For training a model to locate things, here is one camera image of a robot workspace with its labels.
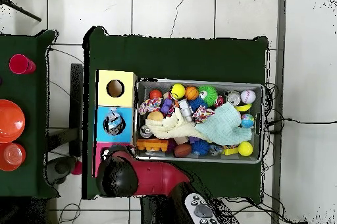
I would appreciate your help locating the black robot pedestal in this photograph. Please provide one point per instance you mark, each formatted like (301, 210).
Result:
(155, 213)

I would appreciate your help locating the red plastic cup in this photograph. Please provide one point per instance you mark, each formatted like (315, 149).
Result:
(21, 63)

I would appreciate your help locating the black rod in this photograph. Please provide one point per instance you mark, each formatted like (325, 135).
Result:
(23, 11)

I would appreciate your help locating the wooden box with three holes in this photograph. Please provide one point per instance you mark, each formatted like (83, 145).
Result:
(123, 97)

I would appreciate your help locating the grey device with red knob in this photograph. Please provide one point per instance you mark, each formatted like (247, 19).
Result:
(60, 167)

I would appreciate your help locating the orange plastic cup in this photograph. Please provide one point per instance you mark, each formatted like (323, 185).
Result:
(11, 156)

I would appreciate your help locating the white baseball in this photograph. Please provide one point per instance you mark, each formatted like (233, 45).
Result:
(248, 96)

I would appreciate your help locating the red-orange ball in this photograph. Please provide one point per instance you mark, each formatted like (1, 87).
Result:
(155, 94)

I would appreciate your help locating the silver drink can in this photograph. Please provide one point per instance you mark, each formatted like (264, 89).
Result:
(233, 98)

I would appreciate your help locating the yellow ball with seam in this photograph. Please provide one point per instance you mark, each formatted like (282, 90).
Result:
(245, 149)

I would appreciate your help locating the crushed clear plastic bottle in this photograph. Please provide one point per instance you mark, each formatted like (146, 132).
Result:
(113, 122)

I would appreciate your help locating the small orange basketball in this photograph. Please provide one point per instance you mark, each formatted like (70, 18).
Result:
(192, 93)

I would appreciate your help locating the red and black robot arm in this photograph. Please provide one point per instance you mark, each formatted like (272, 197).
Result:
(152, 176)

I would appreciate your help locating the cream waffle cloth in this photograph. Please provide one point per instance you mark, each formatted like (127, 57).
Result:
(173, 127)

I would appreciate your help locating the mint green waffle cloth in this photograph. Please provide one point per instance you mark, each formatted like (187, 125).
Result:
(221, 123)

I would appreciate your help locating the orange plastic bowl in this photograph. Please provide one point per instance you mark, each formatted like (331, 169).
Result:
(10, 121)

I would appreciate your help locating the green spiky toy with eyes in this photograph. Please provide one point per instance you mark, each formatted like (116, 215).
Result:
(209, 95)

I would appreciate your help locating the globe print ball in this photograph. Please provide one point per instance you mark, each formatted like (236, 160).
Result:
(247, 120)

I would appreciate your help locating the smooth yellow ball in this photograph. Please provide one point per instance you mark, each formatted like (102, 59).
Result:
(178, 91)

